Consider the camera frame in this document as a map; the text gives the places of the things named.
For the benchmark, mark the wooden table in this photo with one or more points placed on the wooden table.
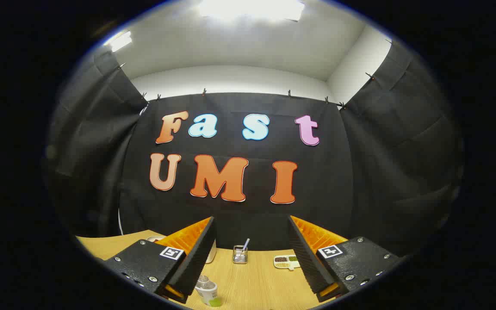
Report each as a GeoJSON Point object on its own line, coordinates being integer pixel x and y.
{"type": "Point", "coordinates": [252, 284]}

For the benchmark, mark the white toaster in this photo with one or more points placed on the white toaster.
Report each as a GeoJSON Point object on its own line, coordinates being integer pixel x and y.
{"type": "Point", "coordinates": [211, 254]}

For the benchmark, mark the large ceiling light panel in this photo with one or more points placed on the large ceiling light panel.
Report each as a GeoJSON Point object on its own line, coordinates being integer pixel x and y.
{"type": "Point", "coordinates": [252, 8]}

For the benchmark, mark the black backdrop cloth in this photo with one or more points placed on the black backdrop cloth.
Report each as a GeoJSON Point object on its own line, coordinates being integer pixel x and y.
{"type": "Point", "coordinates": [360, 172]}

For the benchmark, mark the divided dish of beans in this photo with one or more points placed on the divided dish of beans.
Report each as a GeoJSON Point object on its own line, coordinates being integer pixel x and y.
{"type": "Point", "coordinates": [284, 261]}

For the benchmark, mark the white dish of red snack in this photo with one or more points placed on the white dish of red snack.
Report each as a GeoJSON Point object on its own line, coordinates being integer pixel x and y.
{"type": "Point", "coordinates": [153, 237]}

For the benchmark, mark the clear juice bottle green label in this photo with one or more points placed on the clear juice bottle green label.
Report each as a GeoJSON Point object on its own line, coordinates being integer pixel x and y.
{"type": "Point", "coordinates": [208, 292]}

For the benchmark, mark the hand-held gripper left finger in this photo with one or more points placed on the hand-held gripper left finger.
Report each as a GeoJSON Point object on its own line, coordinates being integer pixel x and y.
{"type": "Point", "coordinates": [196, 254]}

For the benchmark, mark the clear glass straw holder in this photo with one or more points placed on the clear glass straw holder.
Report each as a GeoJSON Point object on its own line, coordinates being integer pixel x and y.
{"type": "Point", "coordinates": [240, 256]}

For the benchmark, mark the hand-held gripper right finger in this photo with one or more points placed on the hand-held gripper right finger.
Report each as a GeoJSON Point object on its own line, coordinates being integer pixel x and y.
{"type": "Point", "coordinates": [306, 254]}

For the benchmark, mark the small ceiling light panel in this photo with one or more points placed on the small ceiling light panel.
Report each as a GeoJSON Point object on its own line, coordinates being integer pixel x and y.
{"type": "Point", "coordinates": [119, 41]}

